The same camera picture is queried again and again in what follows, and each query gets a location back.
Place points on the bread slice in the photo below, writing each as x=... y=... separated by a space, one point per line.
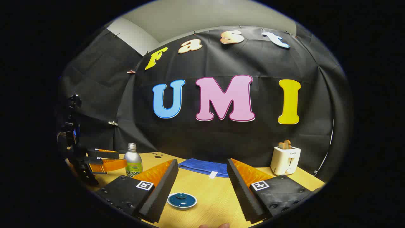
x=285 y=145

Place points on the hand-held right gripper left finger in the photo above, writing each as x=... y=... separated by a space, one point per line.
x=160 y=193

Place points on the white toaster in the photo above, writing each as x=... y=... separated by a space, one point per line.
x=283 y=161

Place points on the black backdrop cloth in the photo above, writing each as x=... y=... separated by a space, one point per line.
x=221 y=139

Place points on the silver green water bottle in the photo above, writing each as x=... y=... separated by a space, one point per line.
x=133 y=161

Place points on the white cloth clip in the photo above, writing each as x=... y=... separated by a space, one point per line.
x=113 y=123

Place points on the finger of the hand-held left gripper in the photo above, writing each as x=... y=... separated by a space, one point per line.
x=104 y=154
x=112 y=165

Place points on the blue folded towel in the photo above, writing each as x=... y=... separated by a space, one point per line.
x=202 y=166

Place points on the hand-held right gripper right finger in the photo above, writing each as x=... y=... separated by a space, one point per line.
x=243 y=193

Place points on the dark blue teacup lid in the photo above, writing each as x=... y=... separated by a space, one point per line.
x=181 y=199

